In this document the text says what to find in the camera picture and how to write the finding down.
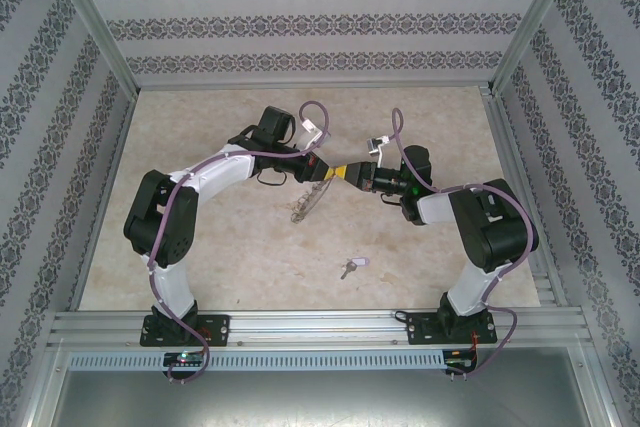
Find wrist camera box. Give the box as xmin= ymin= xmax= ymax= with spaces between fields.
xmin=298 ymin=118 xmax=325 ymax=149
xmin=365 ymin=135 xmax=391 ymax=168

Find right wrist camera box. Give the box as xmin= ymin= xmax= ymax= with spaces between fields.
xmin=365 ymin=135 xmax=391 ymax=168

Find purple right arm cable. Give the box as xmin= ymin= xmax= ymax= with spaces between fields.
xmin=391 ymin=107 xmax=535 ymax=381

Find grey metal panel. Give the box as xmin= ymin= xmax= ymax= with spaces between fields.
xmin=47 ymin=369 xmax=614 ymax=427

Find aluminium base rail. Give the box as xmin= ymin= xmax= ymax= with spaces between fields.
xmin=49 ymin=310 xmax=586 ymax=348

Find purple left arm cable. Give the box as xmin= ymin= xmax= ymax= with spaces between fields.
xmin=144 ymin=100 xmax=332 ymax=387

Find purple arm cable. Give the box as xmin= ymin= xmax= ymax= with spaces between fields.
xmin=144 ymin=100 xmax=332 ymax=387
xmin=391 ymin=107 xmax=535 ymax=381

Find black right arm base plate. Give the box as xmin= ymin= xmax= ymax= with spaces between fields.
xmin=407 ymin=311 xmax=497 ymax=347

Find aluminium frame post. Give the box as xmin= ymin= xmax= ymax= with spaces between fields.
xmin=488 ymin=0 xmax=585 ymax=96
xmin=42 ymin=0 xmax=140 ymax=94

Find aluminium side rail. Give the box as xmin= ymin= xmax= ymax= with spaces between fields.
xmin=479 ymin=86 xmax=569 ymax=308
xmin=69 ymin=89 xmax=140 ymax=311

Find left circuit board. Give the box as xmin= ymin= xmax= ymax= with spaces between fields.
xmin=163 ymin=351 xmax=206 ymax=368

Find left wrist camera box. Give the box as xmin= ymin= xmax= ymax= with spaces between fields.
xmin=298 ymin=118 xmax=325 ymax=149

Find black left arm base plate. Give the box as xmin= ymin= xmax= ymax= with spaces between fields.
xmin=139 ymin=314 xmax=232 ymax=348

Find silver key with purple tag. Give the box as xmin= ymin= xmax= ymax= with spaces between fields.
xmin=340 ymin=255 xmax=370 ymax=281

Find grey slotted cable duct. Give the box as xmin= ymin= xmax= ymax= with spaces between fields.
xmin=67 ymin=350 xmax=446 ymax=371

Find circuit board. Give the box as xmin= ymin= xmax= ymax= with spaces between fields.
xmin=163 ymin=351 xmax=206 ymax=368
xmin=444 ymin=349 xmax=479 ymax=371

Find right circuit board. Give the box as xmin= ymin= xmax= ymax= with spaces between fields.
xmin=444 ymin=349 xmax=479 ymax=371

